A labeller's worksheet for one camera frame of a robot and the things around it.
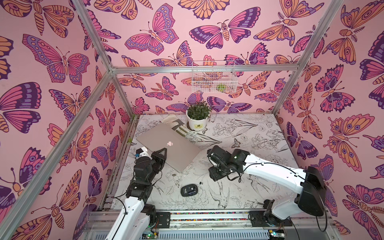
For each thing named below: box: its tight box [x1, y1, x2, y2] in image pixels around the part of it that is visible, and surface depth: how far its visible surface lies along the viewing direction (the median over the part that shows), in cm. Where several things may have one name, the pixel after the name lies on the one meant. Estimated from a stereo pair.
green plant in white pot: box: [186, 100, 211, 132], surface depth 100 cm
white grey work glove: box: [161, 113, 190, 136], surface depth 114 cm
